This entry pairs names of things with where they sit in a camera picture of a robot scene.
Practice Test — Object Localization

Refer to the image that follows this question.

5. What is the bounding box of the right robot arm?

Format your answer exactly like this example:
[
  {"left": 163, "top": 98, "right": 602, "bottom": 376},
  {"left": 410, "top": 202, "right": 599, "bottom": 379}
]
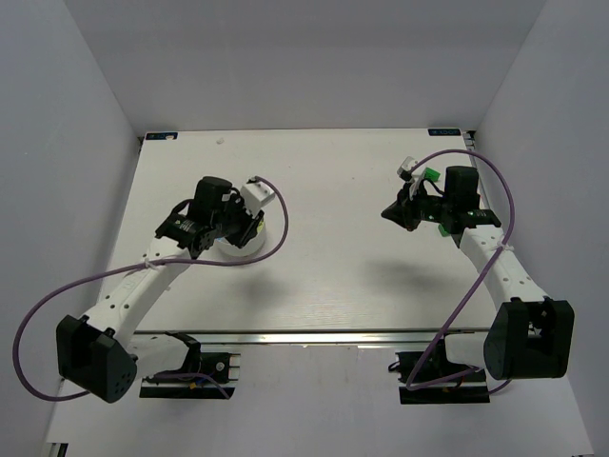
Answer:
[{"left": 382, "top": 166, "right": 575, "bottom": 380}]

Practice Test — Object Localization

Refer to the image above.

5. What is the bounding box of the left blue label sticker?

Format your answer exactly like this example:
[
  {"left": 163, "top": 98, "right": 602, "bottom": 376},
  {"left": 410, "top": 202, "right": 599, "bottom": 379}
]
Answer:
[{"left": 145, "top": 131, "right": 178, "bottom": 141}]

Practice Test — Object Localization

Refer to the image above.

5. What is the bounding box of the aluminium table rail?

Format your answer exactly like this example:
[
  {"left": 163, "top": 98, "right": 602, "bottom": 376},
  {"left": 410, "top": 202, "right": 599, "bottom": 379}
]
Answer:
[{"left": 132, "top": 328, "right": 496, "bottom": 348}]

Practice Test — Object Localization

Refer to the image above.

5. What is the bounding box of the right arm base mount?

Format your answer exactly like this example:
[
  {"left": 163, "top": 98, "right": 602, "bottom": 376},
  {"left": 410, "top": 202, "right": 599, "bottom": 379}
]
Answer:
[{"left": 387, "top": 351, "right": 490, "bottom": 406}]

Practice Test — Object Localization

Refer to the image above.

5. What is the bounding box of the right blue label sticker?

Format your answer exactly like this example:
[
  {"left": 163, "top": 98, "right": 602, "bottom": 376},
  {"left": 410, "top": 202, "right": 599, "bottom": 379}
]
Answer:
[{"left": 427, "top": 128, "right": 462, "bottom": 137}]

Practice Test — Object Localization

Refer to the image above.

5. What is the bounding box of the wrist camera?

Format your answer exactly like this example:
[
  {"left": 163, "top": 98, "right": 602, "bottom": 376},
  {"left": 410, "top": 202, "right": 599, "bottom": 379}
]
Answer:
[
  {"left": 239, "top": 176, "right": 275, "bottom": 215},
  {"left": 397, "top": 156, "right": 425, "bottom": 199}
]

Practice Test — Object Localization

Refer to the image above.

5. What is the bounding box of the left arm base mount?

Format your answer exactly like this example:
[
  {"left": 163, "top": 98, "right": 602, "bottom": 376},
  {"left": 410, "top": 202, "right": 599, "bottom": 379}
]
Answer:
[{"left": 127, "top": 331, "right": 241, "bottom": 400}]

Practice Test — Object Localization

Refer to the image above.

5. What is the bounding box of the white round divided container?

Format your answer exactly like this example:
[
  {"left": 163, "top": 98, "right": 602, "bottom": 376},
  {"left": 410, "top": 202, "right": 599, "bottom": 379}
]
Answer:
[{"left": 215, "top": 228, "right": 266, "bottom": 258}]

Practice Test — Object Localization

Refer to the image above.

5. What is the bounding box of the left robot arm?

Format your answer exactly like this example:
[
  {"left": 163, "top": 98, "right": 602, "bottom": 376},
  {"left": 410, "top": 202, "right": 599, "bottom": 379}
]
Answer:
[{"left": 56, "top": 176, "right": 275, "bottom": 403}]

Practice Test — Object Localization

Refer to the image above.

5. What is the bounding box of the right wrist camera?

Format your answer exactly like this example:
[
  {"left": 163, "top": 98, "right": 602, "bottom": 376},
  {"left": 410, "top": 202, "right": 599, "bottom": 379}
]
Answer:
[{"left": 397, "top": 156, "right": 425, "bottom": 199}]

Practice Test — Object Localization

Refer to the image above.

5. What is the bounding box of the small green lego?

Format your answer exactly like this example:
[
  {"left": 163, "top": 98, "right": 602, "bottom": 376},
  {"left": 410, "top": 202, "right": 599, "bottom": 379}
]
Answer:
[{"left": 438, "top": 225, "right": 450, "bottom": 237}]

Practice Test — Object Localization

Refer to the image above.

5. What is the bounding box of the blue label sticker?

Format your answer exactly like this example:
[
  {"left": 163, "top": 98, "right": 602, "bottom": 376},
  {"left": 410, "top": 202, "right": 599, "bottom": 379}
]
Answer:
[
  {"left": 427, "top": 128, "right": 462, "bottom": 137},
  {"left": 145, "top": 131, "right": 178, "bottom": 141}
]

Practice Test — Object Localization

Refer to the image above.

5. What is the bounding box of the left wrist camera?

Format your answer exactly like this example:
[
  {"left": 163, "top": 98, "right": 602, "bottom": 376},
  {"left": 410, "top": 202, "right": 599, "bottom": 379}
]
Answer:
[{"left": 239, "top": 176, "right": 275, "bottom": 215}]

